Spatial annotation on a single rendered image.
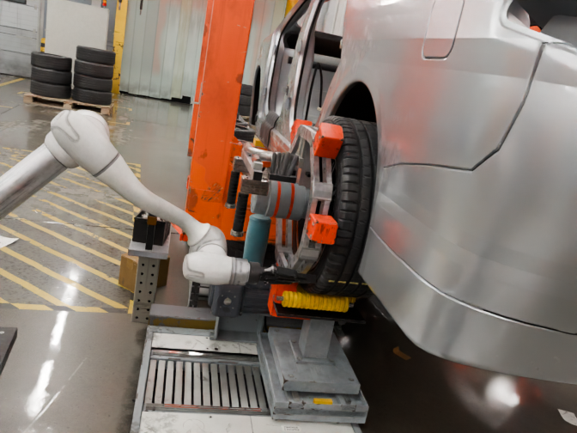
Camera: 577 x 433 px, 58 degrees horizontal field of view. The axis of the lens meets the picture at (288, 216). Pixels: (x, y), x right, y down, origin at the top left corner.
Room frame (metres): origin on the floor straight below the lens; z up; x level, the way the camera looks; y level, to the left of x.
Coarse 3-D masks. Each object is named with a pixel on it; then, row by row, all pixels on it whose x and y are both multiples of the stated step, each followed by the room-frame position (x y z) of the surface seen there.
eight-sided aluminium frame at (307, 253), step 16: (304, 128) 1.89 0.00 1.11; (320, 192) 1.61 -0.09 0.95; (320, 208) 1.64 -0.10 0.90; (288, 224) 2.05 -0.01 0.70; (304, 224) 1.64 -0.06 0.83; (288, 240) 2.00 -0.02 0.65; (304, 240) 1.60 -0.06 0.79; (288, 256) 1.93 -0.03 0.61; (304, 256) 1.61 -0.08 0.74; (304, 272) 1.71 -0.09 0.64
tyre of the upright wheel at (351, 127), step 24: (336, 120) 1.83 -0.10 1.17; (360, 120) 1.89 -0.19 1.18; (360, 144) 1.71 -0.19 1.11; (360, 168) 1.65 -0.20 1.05; (360, 192) 1.61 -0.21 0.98; (336, 216) 1.60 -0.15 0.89; (360, 216) 1.58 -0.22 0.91; (336, 240) 1.57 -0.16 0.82; (360, 240) 1.58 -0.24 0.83; (336, 264) 1.59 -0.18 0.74; (312, 288) 1.70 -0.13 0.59; (336, 288) 1.66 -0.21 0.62; (360, 288) 1.67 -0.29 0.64
